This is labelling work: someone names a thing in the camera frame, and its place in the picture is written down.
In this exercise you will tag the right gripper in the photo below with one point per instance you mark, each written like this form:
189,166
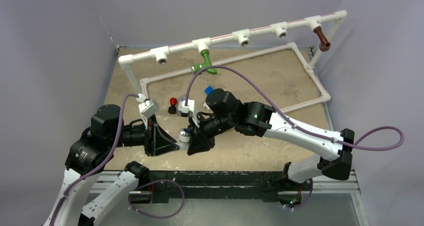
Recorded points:
200,140

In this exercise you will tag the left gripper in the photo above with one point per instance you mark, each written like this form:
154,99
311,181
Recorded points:
156,140

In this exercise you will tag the white water faucet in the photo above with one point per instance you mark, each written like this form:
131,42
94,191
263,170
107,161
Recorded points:
184,138

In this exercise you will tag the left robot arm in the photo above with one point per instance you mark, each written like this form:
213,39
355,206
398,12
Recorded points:
84,165

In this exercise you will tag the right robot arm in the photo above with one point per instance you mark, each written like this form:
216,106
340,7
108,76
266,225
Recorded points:
331,158

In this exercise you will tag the green water faucet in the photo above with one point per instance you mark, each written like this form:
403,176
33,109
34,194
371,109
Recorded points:
206,63

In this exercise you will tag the brown water faucet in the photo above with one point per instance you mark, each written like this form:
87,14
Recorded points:
324,43

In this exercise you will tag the black faucet red knob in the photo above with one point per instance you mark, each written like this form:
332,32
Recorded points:
172,109

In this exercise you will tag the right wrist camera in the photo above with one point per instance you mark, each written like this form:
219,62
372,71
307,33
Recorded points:
189,109

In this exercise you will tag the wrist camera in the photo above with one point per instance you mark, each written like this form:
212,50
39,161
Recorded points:
189,109
147,108

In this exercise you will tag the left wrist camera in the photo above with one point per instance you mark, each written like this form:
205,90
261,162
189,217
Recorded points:
147,108

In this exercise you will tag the white faucet blue handle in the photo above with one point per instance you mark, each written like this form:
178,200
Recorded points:
208,90

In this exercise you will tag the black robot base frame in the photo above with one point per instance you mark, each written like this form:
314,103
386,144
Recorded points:
268,186

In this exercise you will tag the white pipe frame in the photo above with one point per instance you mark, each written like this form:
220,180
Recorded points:
328,22

